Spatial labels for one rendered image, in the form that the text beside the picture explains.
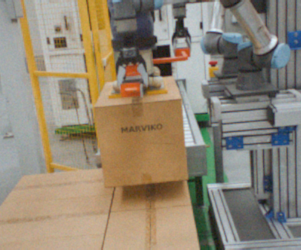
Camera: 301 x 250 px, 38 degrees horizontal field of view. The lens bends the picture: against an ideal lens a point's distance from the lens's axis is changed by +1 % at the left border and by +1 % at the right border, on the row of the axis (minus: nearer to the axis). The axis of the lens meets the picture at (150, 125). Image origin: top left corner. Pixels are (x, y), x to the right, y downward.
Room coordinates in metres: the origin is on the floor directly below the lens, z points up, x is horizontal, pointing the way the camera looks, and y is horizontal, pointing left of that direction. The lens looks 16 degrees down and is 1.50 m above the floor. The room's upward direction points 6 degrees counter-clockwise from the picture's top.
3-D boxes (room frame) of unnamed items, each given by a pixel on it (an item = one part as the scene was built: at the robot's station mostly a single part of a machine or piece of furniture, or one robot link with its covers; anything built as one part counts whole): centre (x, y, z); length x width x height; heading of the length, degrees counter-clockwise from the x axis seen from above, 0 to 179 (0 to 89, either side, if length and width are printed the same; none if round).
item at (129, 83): (1.59, 0.06, 1.20); 0.08 x 0.07 x 0.05; 179
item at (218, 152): (3.13, -0.50, 0.50); 0.07 x 0.07 x 1.00; 88
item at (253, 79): (2.12, -0.52, 1.09); 0.15 x 0.15 x 0.10
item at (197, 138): (3.73, -0.35, 0.50); 2.31 x 0.05 x 0.19; 178
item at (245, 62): (2.11, -0.53, 1.20); 0.13 x 0.12 x 0.14; 32
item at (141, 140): (2.19, 0.04, 0.87); 0.60 x 0.40 x 0.40; 179
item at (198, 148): (2.58, 0.02, 0.58); 0.70 x 0.03 x 0.06; 88
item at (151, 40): (2.19, 0.04, 1.32); 0.23 x 0.23 x 0.04
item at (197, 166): (2.58, 0.02, 0.48); 0.70 x 0.03 x 0.15; 88
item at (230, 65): (2.61, -0.54, 1.09); 0.15 x 0.15 x 0.10
